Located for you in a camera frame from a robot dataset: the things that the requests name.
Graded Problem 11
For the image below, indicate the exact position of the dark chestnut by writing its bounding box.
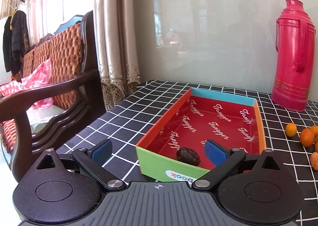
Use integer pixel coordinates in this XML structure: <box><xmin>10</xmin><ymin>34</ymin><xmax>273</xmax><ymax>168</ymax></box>
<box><xmin>176</xmin><ymin>147</ymin><xmax>201</xmax><ymax>166</ymax></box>

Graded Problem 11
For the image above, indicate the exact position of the large orange mandarin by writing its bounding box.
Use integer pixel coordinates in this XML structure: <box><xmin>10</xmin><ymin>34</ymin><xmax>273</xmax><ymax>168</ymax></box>
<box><xmin>299</xmin><ymin>128</ymin><xmax>315</xmax><ymax>147</ymax></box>

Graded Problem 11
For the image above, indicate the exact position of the colourful cardboard box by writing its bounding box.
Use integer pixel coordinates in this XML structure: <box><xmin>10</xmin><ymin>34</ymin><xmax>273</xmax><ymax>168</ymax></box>
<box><xmin>136</xmin><ymin>88</ymin><xmax>266</xmax><ymax>183</ymax></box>

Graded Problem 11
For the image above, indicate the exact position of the wooden armchair orange cushion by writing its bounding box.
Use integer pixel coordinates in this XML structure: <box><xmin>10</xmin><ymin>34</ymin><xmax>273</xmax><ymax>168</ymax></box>
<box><xmin>1</xmin><ymin>12</ymin><xmax>105</xmax><ymax>181</ymax></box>

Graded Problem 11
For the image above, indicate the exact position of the black white grid tablecloth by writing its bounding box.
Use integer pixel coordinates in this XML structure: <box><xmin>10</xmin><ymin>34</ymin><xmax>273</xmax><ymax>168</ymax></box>
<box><xmin>57</xmin><ymin>80</ymin><xmax>317</xmax><ymax>225</ymax></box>

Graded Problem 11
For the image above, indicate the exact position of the small orange far left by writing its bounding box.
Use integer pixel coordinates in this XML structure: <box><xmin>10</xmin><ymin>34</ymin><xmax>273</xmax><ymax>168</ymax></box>
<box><xmin>285</xmin><ymin>123</ymin><xmax>297</xmax><ymax>138</ymax></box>

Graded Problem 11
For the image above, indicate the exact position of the small orange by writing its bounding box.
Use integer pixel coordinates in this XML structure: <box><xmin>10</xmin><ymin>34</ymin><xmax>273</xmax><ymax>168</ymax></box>
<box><xmin>310</xmin><ymin>125</ymin><xmax>318</xmax><ymax>136</ymax></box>
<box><xmin>285</xmin><ymin>123</ymin><xmax>297</xmax><ymax>138</ymax></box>

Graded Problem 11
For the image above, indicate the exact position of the carrot chunk left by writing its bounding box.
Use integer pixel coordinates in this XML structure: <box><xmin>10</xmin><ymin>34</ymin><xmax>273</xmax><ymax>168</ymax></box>
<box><xmin>309</xmin><ymin>152</ymin><xmax>318</xmax><ymax>171</ymax></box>

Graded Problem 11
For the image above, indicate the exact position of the beige lace curtain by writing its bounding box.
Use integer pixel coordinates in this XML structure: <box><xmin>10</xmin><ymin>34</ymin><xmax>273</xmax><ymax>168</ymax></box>
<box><xmin>93</xmin><ymin>0</ymin><xmax>140</xmax><ymax>110</ymax></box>

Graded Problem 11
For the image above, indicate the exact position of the small orange far right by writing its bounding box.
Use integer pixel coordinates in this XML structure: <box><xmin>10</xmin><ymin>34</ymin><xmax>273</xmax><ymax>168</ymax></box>
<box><xmin>310</xmin><ymin>125</ymin><xmax>318</xmax><ymax>136</ymax></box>

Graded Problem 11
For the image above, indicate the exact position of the pink checkered plastic bag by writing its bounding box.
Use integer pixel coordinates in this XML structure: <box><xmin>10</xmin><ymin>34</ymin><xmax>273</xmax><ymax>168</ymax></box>
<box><xmin>1</xmin><ymin>58</ymin><xmax>51</xmax><ymax>97</ymax></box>

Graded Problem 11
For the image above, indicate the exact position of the red thermos flask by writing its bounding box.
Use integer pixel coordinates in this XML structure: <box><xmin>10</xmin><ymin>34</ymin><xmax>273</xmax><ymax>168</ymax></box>
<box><xmin>272</xmin><ymin>0</ymin><xmax>316</xmax><ymax>112</ymax></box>

